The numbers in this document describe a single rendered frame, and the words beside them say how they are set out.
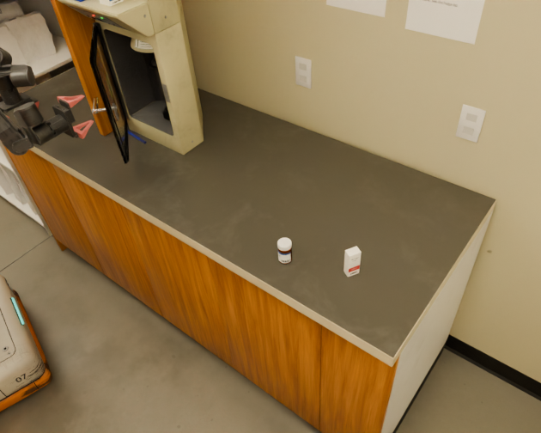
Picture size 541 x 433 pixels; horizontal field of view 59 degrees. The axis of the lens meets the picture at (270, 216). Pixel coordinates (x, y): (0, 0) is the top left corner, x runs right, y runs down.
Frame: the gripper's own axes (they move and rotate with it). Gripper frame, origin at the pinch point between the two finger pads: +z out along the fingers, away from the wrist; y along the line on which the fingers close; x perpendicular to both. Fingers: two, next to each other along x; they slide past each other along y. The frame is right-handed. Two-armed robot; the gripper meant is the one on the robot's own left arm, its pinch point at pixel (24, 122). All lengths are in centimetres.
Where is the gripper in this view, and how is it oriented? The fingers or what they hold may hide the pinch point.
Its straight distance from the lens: 200.9
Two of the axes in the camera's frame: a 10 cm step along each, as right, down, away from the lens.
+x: -7.9, -3.9, 4.7
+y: 6.1, -5.8, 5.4
